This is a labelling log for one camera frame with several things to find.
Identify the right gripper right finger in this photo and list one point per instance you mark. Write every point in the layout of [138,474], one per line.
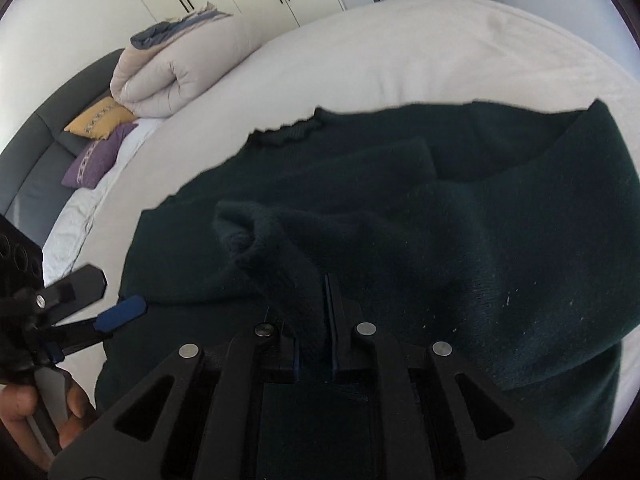
[359,348]

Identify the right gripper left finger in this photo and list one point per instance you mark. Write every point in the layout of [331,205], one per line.
[244,422]

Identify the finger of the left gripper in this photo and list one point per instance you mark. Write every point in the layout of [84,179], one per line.
[74,337]
[69,295]

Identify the dark green knit sweater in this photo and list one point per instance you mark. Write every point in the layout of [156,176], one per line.
[511,234]

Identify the person left hand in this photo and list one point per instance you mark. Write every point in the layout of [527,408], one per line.
[18,402]

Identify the white pillow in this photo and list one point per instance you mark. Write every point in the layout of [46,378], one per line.
[63,246]

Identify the dark grey upholstered headboard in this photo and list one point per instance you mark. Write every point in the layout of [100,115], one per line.
[37,157]

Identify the purple patterned cushion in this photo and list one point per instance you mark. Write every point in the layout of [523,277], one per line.
[96,159]

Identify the yellow patterned cushion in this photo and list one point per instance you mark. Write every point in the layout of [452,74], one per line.
[99,120]

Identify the rolled beige duvet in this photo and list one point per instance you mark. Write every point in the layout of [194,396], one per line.
[171,63]

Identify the white bed sheet mattress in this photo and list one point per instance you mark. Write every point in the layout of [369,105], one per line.
[383,55]

